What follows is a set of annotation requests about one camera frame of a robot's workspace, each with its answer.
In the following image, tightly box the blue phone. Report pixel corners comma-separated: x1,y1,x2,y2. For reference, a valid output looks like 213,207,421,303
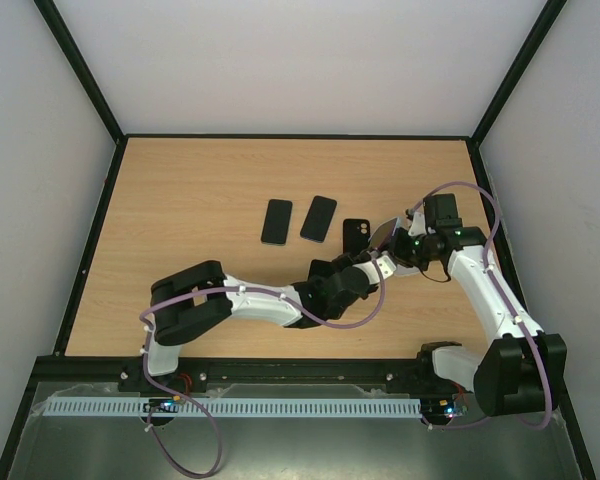
300,195,337,243

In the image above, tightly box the black mounting rail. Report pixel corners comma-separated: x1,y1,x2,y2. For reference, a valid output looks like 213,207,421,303
117,357,561,399

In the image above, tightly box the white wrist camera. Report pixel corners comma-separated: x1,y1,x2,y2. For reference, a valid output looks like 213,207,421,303
355,252,397,285
405,209,427,237

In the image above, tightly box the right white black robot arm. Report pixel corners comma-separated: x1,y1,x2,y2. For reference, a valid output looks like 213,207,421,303
389,194,567,419

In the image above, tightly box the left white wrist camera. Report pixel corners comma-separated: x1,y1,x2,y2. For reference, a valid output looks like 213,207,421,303
355,252,397,285

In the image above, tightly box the beige phone case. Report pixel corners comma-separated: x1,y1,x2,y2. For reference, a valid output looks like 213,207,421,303
394,265,420,277

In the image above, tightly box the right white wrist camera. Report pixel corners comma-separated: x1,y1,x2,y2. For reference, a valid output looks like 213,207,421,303
405,209,427,237

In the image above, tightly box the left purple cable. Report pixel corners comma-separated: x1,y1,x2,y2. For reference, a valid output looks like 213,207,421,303
139,249,387,475

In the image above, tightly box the black phone case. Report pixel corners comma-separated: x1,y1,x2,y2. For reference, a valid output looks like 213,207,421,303
342,218,370,256

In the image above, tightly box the black phone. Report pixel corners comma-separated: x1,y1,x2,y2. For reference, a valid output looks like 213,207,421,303
307,259,336,283

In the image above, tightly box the black aluminium frame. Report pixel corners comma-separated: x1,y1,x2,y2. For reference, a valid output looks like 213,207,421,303
0,0,600,480

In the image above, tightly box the light blue slotted cable duct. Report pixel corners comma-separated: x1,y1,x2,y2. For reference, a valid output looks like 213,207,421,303
42,397,421,419

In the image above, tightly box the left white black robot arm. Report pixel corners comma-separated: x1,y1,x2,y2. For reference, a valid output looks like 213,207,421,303
141,250,396,377

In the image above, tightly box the light blue phone case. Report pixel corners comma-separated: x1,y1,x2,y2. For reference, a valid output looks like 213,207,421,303
369,217,401,251

